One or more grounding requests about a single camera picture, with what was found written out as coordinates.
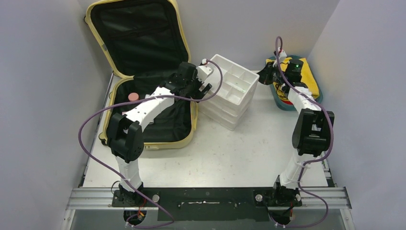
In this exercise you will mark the white plastic drawer organizer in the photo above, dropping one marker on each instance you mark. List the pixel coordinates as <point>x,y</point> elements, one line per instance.
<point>235,94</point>

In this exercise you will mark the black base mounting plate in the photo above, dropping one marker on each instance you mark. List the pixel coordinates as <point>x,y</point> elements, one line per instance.
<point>224,204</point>

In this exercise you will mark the yellow garment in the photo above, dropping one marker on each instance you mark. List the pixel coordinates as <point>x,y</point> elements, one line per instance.
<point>307,78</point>

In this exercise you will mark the teal transparent plastic tray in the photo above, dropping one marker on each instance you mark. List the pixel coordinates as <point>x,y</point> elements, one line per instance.
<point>289,107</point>

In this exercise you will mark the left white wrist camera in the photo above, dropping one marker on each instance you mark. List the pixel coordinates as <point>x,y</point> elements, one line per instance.
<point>204,70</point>

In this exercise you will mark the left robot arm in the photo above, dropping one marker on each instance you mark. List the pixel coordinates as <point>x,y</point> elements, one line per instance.
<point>125,132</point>

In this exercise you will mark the yellow hard-shell suitcase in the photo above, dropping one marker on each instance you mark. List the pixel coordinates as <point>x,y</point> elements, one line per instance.
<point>144,43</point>

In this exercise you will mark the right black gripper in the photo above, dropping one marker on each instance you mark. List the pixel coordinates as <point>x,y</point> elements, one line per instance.
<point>266,74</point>

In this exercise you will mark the round pink compact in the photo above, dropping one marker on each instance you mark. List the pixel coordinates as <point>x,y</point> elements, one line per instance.
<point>133,97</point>

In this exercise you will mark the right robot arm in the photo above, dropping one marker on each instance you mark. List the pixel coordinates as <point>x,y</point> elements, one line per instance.
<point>311,134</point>

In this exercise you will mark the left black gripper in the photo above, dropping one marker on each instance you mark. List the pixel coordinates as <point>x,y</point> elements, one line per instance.
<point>197,94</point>

